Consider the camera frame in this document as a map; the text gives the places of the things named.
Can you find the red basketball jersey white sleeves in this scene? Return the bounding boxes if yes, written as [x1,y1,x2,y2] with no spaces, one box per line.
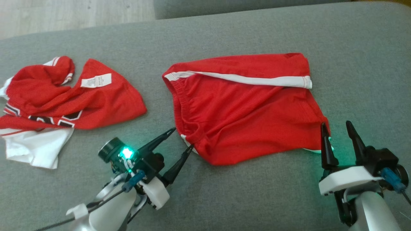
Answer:
[0,56,147,169]

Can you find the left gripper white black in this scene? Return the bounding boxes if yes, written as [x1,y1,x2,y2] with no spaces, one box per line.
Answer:
[98,128,194,210]

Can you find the left black cable blue plug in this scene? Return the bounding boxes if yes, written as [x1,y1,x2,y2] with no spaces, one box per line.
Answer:
[32,171,145,231]

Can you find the red shorts white stripe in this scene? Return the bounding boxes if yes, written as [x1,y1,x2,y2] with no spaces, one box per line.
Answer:
[162,53,334,166]

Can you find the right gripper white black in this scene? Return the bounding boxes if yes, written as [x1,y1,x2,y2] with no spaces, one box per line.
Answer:
[319,120,385,227]

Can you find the grey sofa back cushion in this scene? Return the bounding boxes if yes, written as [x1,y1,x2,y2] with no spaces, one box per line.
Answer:
[153,0,354,20]

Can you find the right black cable blue plug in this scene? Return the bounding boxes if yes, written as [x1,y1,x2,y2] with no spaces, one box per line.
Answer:
[380,167,411,206]

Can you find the white tag on left cable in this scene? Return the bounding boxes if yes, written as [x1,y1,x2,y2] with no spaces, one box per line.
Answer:
[66,203,90,220]

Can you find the grey sofa seat cushion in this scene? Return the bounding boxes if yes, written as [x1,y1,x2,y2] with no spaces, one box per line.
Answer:
[0,0,411,231]

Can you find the black cable blue plug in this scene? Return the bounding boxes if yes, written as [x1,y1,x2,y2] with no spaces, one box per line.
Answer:
[380,167,411,206]
[32,171,145,231]

